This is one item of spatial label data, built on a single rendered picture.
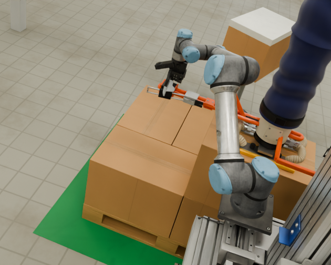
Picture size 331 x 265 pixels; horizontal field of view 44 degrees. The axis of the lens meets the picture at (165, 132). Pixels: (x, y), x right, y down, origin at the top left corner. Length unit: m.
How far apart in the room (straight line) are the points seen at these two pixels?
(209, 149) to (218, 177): 0.61
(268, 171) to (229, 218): 0.25
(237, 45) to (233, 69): 1.95
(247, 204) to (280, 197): 0.58
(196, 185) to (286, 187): 0.48
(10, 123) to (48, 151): 0.45
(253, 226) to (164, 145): 1.15
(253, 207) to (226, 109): 0.41
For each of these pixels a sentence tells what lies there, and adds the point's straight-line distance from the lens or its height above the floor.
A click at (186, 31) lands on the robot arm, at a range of 2.04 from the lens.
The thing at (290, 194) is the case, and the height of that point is 0.84.
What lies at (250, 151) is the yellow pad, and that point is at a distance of 2.15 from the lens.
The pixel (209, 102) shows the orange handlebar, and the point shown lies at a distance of 2.17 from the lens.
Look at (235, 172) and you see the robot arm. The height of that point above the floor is 1.26.
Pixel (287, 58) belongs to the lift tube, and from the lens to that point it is 1.96.
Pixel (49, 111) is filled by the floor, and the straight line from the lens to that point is 3.69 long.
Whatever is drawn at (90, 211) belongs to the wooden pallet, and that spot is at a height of 0.10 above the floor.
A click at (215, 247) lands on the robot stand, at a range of 1.66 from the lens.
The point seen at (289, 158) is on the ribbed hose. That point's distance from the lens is 2.16.
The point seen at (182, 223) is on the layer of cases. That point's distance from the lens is 2.53.
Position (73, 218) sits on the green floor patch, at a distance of 2.85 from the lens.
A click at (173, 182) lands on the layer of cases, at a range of 2.43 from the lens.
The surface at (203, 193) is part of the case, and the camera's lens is 2.32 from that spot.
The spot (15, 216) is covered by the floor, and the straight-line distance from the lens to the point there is 2.86.
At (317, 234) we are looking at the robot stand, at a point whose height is 1.37.
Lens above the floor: 2.23
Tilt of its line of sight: 37 degrees down
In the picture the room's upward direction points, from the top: 15 degrees clockwise
